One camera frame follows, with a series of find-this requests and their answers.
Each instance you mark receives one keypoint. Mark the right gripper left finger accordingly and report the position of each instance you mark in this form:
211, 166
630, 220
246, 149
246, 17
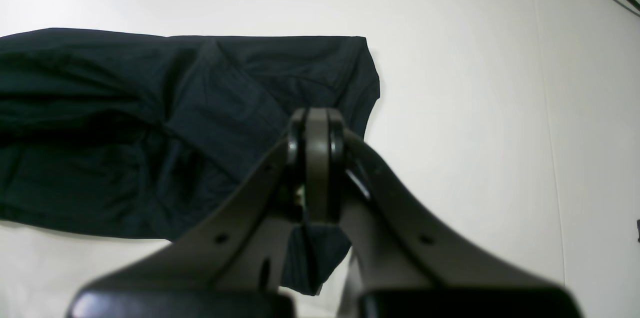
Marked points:
229, 265

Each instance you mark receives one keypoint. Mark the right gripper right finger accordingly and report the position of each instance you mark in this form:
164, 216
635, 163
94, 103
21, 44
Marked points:
408, 263

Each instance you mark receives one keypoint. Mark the black T-shirt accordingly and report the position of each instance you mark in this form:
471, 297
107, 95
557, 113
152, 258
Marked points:
138, 136

